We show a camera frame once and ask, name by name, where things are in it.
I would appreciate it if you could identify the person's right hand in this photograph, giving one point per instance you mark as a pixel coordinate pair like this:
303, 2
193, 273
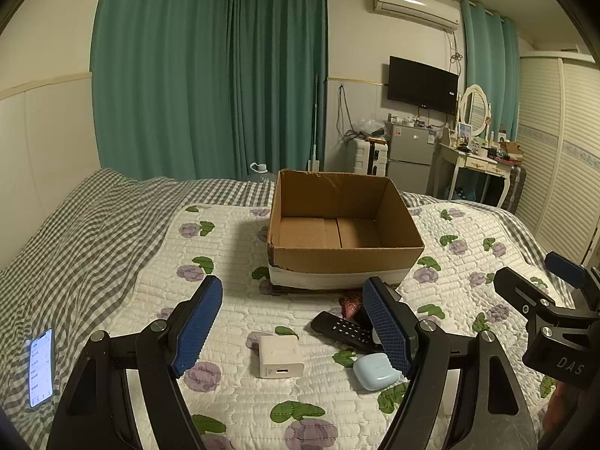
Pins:
557, 408

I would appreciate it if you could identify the white mop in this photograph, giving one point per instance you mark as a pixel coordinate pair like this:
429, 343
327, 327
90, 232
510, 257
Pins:
315, 126

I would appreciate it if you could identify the oval white-framed mirror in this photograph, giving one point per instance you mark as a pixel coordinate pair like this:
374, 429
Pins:
476, 110

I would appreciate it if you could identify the black wall television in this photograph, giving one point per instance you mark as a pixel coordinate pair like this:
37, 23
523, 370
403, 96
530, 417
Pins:
422, 84

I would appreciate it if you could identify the cardboard box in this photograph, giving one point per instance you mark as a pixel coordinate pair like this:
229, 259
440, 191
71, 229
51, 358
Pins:
347, 262

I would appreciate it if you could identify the light blue earbuds case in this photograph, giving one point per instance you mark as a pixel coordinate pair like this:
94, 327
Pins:
375, 370

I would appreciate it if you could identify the large water bottle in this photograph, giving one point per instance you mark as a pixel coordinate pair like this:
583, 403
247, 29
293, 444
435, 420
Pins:
260, 176

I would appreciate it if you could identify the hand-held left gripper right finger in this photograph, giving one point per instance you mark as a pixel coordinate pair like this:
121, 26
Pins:
386, 328

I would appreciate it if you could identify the white air conditioner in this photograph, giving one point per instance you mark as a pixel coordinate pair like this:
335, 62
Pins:
412, 7

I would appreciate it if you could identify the clear plastic bag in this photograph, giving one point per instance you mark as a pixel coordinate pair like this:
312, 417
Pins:
368, 126

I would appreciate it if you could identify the blue plastic basket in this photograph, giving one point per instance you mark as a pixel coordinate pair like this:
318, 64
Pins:
464, 193

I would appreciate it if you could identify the white dressing table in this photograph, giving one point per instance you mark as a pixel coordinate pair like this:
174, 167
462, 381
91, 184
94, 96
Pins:
473, 161

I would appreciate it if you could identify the white suitcase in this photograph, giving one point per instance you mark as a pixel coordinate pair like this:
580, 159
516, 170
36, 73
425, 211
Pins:
368, 157

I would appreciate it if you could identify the smartphone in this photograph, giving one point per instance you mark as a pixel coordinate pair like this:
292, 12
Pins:
40, 370

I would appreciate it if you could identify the silver small fridge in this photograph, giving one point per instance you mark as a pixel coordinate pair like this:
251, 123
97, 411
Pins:
410, 159

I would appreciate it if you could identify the floral quilted blanket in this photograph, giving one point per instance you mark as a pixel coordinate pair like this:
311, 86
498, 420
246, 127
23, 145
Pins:
234, 267

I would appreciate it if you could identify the black remote control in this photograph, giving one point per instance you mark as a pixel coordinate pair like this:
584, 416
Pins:
337, 326

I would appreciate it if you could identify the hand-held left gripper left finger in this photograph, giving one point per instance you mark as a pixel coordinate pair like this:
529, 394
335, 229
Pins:
197, 328

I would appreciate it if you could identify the white charger block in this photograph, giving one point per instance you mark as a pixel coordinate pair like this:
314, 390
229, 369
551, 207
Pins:
281, 356

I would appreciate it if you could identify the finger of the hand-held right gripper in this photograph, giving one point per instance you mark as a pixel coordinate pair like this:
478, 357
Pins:
515, 286
565, 265

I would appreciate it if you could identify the small brown box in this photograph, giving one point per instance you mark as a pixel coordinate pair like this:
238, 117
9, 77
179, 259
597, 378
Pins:
512, 150

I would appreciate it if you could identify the red shiny packet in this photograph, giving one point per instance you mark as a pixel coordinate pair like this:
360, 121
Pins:
351, 307

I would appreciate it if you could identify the narrow green curtain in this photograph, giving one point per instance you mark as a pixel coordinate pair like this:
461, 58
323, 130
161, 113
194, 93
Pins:
487, 70

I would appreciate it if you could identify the white slatted wardrobe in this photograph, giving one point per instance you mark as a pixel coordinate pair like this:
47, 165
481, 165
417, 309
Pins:
558, 150

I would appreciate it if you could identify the grey checked bedsheet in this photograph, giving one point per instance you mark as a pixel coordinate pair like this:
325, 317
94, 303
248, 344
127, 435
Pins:
70, 243

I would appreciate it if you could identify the grey suitcase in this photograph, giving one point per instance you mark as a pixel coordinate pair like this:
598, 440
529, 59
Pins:
515, 187

